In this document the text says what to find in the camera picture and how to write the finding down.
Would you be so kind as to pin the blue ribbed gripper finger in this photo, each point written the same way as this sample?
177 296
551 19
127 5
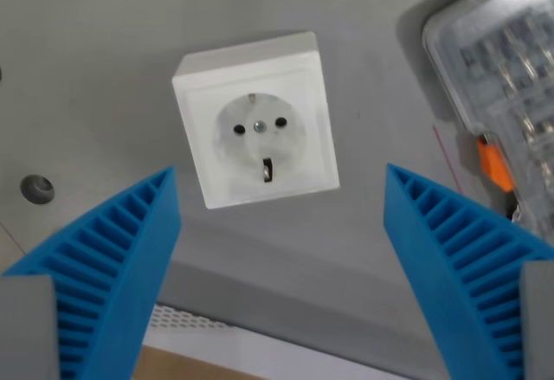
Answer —
415 237
143 233

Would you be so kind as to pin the brown cardboard box white label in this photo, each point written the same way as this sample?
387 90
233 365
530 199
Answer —
268 354

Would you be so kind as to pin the clear plastic bit case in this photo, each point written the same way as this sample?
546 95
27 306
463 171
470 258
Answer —
510 72

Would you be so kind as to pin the white wall socket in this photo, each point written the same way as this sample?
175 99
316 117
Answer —
259 129

